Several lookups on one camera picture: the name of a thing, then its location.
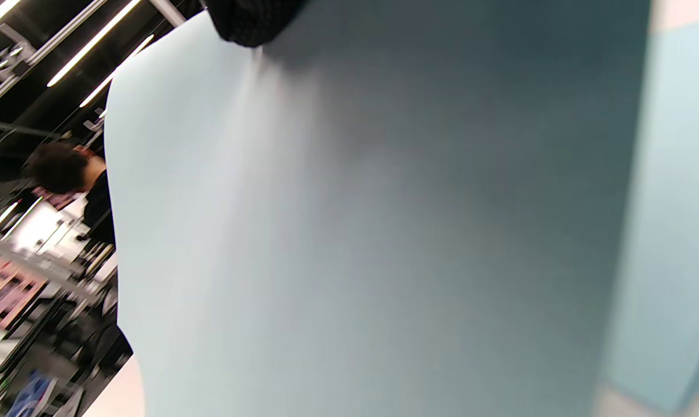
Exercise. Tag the monitor with pink screen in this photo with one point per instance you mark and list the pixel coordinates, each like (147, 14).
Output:
(7, 292)

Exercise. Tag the person's right hand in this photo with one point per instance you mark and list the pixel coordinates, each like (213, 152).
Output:
(251, 20)

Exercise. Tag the grey metal frame beam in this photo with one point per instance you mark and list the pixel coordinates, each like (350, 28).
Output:
(167, 11)
(54, 40)

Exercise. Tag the light blue paper sheet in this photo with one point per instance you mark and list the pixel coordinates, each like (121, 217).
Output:
(673, 231)
(384, 231)

